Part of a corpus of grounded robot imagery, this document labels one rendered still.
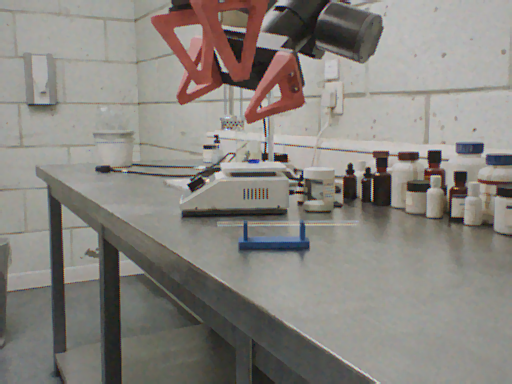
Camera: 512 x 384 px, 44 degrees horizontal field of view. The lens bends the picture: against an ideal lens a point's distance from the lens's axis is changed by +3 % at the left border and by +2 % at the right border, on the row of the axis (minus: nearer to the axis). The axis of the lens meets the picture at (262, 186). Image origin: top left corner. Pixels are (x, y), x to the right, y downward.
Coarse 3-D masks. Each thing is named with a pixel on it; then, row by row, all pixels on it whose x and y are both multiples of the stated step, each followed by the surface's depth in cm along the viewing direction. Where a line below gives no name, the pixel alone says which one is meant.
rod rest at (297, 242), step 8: (304, 224) 86; (304, 232) 87; (240, 240) 87; (248, 240) 87; (256, 240) 87; (264, 240) 87; (272, 240) 87; (280, 240) 87; (288, 240) 87; (296, 240) 87; (304, 240) 87; (240, 248) 86; (248, 248) 86; (256, 248) 86; (264, 248) 86; (272, 248) 86; (280, 248) 86; (288, 248) 86; (296, 248) 86; (304, 248) 87
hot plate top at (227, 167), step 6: (222, 162) 124; (228, 162) 124; (234, 162) 124; (264, 162) 123; (270, 162) 124; (276, 162) 124; (222, 168) 113; (228, 168) 113; (234, 168) 113; (240, 168) 113; (246, 168) 113; (252, 168) 113; (258, 168) 113; (264, 168) 113; (270, 168) 113; (276, 168) 114; (282, 168) 114
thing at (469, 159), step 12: (456, 144) 113; (468, 144) 111; (480, 144) 111; (456, 156) 114; (468, 156) 112; (480, 156) 112; (456, 168) 112; (468, 168) 110; (480, 168) 110; (468, 180) 111
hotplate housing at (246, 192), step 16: (224, 176) 115; (240, 176) 115; (256, 176) 115; (272, 176) 114; (208, 192) 112; (224, 192) 113; (240, 192) 113; (256, 192) 113; (272, 192) 113; (288, 192) 114; (192, 208) 112; (208, 208) 113; (224, 208) 113; (240, 208) 114; (256, 208) 114; (272, 208) 114
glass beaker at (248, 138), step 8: (240, 128) 116; (248, 128) 116; (256, 128) 116; (240, 136) 117; (248, 136) 116; (256, 136) 117; (240, 144) 117; (248, 144) 116; (256, 144) 117; (240, 152) 117; (248, 152) 117; (256, 152) 117; (240, 160) 117; (248, 160) 117; (256, 160) 117
